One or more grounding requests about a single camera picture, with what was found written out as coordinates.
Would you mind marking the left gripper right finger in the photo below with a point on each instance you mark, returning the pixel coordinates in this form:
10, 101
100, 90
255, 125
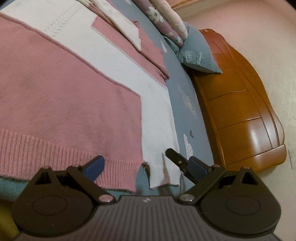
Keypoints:
236, 203

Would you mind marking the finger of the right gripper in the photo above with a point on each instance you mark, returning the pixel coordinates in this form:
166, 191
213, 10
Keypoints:
181, 162

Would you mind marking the pink and white knit sweater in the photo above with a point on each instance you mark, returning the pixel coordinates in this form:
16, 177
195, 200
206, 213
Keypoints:
79, 79

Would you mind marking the folded floral quilt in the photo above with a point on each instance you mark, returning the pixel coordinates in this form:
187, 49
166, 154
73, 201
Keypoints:
165, 19

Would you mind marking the wooden headboard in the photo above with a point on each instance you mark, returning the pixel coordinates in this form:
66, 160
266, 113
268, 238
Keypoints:
241, 125

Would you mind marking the teal pillow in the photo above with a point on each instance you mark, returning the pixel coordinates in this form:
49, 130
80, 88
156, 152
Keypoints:
195, 52

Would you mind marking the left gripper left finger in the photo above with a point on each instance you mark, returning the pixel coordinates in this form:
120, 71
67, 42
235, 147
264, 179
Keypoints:
57, 202

